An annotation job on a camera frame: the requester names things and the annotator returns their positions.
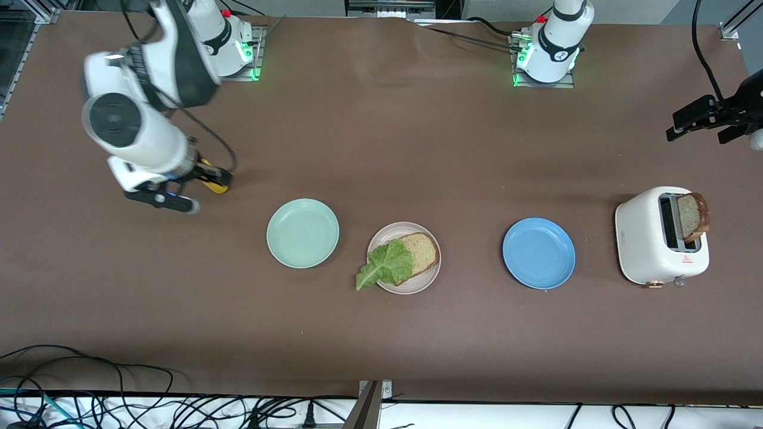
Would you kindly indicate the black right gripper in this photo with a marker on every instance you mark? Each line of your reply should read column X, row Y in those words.
column 197, row 171

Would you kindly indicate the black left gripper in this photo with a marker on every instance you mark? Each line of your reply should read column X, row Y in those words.
column 737, row 112

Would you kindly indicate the yellow squeeze bottle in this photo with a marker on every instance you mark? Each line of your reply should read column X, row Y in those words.
column 217, row 189

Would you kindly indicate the green lettuce leaf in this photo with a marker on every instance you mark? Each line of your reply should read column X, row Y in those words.
column 387, row 268

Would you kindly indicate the brown bread slice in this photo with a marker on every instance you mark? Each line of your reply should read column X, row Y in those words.
column 424, row 253
column 691, row 217

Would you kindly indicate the beige plate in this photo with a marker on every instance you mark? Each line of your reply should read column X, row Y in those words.
column 429, row 277

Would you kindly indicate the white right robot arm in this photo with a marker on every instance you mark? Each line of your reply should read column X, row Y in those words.
column 143, row 137

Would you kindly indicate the mint green plate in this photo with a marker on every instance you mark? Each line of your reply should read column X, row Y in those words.
column 303, row 233

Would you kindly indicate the blue plate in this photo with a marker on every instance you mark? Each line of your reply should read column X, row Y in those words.
column 539, row 254

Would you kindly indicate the white toaster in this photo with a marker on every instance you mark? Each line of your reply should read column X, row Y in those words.
column 641, row 238

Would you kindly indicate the black power plug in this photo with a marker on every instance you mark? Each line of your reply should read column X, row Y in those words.
column 309, row 417

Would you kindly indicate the metal corner bracket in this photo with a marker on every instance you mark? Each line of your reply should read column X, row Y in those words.
column 728, row 31

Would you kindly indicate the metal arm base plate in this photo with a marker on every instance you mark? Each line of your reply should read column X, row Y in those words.
column 545, row 85
column 260, row 56

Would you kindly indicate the aluminium frame rail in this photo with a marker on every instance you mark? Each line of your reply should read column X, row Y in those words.
column 42, row 12

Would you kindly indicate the aluminium frame block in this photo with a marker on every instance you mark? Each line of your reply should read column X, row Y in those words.
column 390, row 9

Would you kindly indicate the metal table edge bracket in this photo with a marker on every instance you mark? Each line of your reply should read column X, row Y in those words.
column 369, row 411

